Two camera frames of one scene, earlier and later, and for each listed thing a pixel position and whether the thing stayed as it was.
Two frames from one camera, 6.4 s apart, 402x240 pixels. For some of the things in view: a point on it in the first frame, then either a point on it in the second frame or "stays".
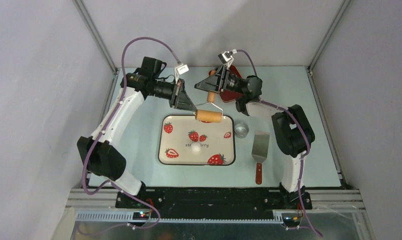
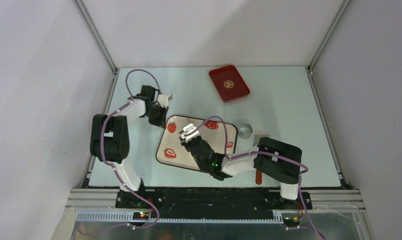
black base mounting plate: x=210 y=202 stays
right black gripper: x=215 y=83 → x=186 y=145
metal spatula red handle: x=260 y=148 stays
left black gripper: x=179 y=98 → x=162 y=121
